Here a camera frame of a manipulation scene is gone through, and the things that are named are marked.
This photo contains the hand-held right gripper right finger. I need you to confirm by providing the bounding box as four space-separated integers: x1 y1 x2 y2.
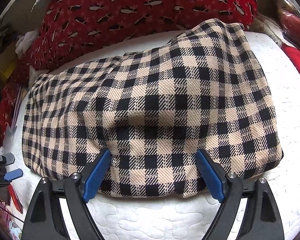
196 149 285 240

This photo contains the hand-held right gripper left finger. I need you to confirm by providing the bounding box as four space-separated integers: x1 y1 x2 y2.
21 149 112 240

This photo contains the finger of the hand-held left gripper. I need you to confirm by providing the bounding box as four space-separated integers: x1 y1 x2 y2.
3 168 24 182
0 152 16 167

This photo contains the beige black checkered garment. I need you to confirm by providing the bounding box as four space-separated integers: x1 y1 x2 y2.
22 19 283 198

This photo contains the lavender paper sheet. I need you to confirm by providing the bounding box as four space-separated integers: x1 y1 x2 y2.
11 87 24 132

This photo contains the colourful printed cloth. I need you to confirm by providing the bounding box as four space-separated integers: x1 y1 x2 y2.
0 185 26 240

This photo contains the red star print cloth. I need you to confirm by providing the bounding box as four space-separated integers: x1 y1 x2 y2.
0 62 32 140

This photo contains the yellow box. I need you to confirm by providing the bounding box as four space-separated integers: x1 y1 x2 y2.
0 42 18 81

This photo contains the white plastic bag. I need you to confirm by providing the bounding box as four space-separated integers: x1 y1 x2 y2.
15 31 39 58

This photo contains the plain red cloth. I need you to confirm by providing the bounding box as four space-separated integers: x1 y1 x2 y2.
281 42 300 82

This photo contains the beige cloth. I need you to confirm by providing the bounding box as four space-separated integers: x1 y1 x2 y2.
250 15 283 46

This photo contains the red patterned blanket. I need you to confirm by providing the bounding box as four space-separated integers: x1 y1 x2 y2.
27 0 258 73

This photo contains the red packaged item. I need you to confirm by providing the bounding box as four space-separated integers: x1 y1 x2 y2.
277 0 300 53

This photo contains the thin black cable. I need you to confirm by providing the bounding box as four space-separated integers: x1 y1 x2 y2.
0 203 25 223

